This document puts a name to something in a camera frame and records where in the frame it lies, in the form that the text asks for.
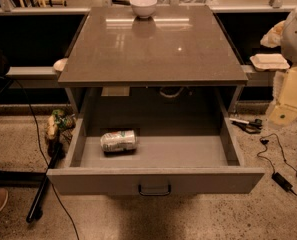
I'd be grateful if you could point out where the white foam takeout box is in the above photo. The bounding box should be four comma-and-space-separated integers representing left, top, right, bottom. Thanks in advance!
250, 53, 290, 71

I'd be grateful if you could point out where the black pole on floor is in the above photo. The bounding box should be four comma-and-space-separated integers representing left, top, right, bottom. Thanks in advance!
26, 143, 62, 223

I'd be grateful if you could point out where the black scissors and marker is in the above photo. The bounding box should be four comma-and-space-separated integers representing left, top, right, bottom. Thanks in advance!
230, 118, 262, 134

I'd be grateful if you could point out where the crumpled paper bag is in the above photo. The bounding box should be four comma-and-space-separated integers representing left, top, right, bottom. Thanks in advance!
260, 21, 285, 48

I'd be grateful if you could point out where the black cable on floor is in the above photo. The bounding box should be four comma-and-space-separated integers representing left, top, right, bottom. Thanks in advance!
0, 74, 81, 240

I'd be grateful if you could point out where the green snack bags pile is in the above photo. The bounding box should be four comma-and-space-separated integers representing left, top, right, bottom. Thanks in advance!
44, 108, 77, 152

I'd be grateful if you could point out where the crushed 7up soda can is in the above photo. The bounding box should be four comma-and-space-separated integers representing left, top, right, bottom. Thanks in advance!
100, 130, 137, 153

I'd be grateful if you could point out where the grey cabinet with counter top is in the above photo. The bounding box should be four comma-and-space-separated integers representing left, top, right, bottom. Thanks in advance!
58, 6, 247, 111

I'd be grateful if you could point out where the white plate behind cabinet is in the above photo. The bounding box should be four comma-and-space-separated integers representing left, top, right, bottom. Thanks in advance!
53, 58, 68, 72

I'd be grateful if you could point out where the black power adapter with cable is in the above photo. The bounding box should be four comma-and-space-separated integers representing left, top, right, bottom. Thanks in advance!
256, 121, 297, 197

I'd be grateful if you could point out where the black drawer handle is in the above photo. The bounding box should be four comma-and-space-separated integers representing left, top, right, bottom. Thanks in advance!
138, 185, 172, 197

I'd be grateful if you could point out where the white ceramic bowl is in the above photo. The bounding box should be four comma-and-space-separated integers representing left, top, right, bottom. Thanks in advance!
130, 0, 157, 18

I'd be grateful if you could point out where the grey open drawer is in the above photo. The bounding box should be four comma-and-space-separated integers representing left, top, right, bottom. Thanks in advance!
46, 87, 266, 196

